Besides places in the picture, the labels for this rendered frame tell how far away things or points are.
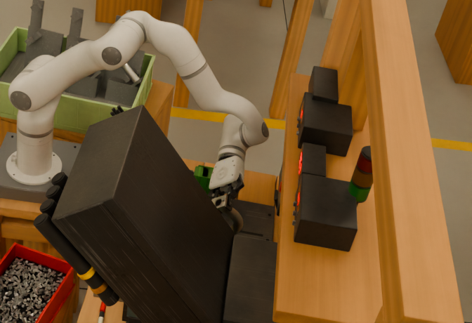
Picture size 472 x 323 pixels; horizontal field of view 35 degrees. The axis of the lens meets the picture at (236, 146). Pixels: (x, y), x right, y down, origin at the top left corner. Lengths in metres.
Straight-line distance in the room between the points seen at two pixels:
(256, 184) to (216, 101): 0.67
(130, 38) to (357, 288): 1.00
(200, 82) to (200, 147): 2.13
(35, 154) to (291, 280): 1.26
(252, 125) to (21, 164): 0.87
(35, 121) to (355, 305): 1.33
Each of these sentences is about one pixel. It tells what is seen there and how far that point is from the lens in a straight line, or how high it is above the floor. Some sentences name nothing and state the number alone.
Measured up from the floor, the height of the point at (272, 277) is 1.24.
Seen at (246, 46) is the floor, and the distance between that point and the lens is 5.30.
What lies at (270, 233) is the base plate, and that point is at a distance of 2.63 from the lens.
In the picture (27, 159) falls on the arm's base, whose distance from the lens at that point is 2.66.
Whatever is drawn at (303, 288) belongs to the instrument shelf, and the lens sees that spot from 1.64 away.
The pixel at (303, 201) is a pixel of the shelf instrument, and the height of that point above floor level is 1.61.
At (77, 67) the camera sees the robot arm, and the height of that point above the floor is 1.42.
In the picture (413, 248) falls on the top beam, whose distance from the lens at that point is 1.21.
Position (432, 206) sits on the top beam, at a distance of 1.30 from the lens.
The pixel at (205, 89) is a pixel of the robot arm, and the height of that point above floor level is 1.47.
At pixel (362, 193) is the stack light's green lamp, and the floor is 1.63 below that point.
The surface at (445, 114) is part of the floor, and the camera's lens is 5.20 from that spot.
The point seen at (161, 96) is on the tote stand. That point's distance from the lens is 3.33.
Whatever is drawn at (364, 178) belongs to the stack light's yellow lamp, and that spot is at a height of 1.68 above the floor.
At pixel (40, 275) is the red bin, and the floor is 0.88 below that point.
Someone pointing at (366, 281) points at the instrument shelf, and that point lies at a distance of 1.70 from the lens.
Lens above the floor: 2.75
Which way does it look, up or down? 39 degrees down
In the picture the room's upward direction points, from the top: 12 degrees clockwise
